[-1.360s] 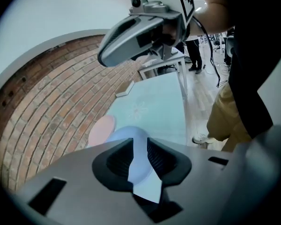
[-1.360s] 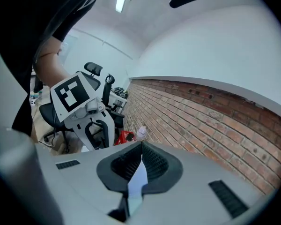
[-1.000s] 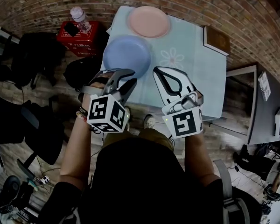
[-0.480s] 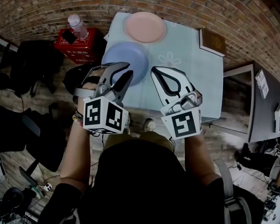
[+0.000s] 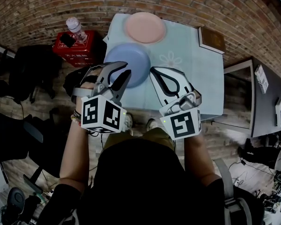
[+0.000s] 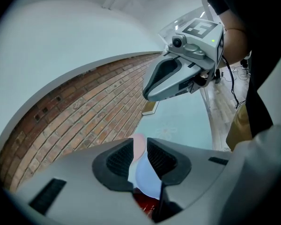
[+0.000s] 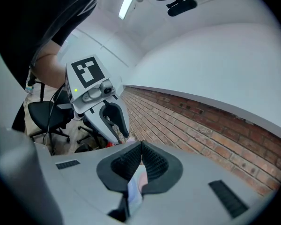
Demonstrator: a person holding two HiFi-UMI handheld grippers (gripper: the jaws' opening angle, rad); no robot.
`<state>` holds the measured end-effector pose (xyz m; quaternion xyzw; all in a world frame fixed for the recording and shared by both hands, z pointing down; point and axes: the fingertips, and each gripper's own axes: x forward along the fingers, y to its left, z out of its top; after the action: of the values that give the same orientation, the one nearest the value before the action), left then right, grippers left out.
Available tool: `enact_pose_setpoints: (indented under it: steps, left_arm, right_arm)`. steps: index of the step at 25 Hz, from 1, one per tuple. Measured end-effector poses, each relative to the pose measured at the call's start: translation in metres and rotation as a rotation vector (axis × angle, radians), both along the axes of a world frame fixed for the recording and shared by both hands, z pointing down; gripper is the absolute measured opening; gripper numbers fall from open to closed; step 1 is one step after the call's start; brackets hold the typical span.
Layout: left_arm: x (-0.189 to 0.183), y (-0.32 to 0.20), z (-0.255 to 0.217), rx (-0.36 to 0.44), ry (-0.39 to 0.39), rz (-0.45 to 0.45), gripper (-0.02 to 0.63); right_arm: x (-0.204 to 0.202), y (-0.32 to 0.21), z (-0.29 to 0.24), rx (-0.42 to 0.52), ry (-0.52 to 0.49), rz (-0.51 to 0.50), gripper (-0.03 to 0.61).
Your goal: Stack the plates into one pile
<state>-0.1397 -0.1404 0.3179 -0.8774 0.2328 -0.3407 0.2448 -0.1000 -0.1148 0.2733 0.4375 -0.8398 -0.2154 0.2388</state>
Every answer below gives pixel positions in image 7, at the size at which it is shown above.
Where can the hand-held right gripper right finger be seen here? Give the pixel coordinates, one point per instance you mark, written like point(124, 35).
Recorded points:
point(189, 196)

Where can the person's left forearm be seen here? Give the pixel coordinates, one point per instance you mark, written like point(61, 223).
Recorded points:
point(50, 64)

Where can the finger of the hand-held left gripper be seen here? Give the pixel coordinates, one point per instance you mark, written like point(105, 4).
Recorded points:
point(124, 118)
point(96, 121)

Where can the black head-mounted camera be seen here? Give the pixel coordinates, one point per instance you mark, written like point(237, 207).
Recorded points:
point(181, 7)

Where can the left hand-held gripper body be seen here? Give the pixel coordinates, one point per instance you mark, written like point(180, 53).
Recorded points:
point(89, 71)

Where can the person's black shirt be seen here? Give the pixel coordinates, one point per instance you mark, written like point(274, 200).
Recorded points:
point(25, 32)

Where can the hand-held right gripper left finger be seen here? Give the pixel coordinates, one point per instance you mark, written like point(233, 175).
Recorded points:
point(84, 184)

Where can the blue big plate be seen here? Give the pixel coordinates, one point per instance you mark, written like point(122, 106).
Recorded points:
point(133, 196)

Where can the clear bottle with pale cap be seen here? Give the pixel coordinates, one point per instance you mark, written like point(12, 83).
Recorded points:
point(131, 139)

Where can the red box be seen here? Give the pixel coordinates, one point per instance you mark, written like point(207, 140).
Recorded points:
point(110, 144)

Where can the black office chair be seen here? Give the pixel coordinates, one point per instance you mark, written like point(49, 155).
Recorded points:
point(91, 135)
point(44, 114)

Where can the pink big plate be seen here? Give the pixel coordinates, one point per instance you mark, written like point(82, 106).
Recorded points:
point(142, 180)

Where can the ceiling light strip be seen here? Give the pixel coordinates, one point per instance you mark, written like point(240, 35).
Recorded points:
point(128, 2)

